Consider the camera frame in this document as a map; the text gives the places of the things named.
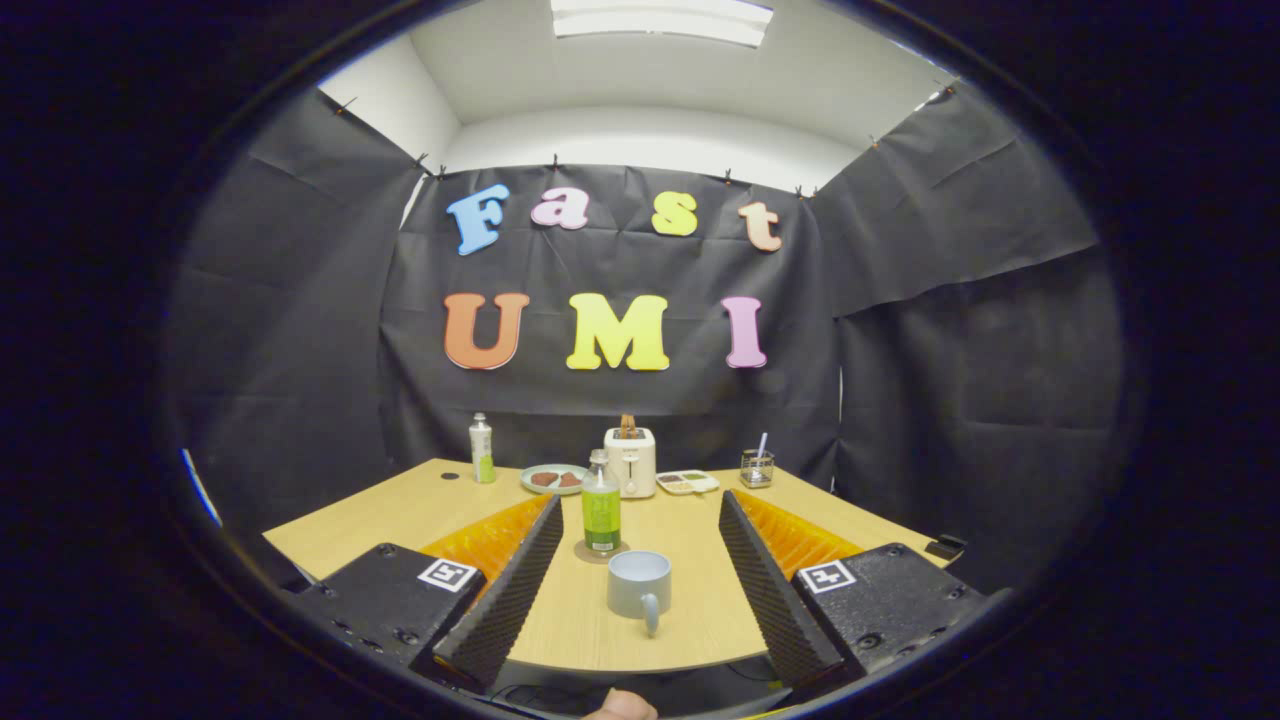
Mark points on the pale green plate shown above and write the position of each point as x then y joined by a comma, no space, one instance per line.
527,478

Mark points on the green label juice bottle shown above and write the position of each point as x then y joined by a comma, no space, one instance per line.
601,515

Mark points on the black table clamp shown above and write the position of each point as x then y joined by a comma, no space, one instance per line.
946,547

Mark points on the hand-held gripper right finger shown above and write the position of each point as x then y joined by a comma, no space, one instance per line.
765,590

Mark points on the clear glass holder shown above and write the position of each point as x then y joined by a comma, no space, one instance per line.
757,472

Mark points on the cream toaster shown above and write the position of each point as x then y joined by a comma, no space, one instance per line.
632,465

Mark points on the wooden table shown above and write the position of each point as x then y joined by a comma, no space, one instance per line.
590,630

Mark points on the white spoon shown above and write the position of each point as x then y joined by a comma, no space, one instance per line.
762,442

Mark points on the brown toast slice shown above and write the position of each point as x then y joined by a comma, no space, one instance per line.
628,426

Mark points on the round brown coaster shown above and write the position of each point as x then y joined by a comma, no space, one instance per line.
580,553

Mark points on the bright monitor screen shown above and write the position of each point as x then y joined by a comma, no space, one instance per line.
200,485

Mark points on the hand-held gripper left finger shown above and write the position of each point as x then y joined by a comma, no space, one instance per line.
510,590

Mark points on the white divided food tray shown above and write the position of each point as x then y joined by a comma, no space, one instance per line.
688,482

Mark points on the pale blue cup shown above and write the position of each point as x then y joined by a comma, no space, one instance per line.
635,585

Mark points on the slim white green bottle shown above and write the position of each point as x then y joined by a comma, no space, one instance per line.
482,455

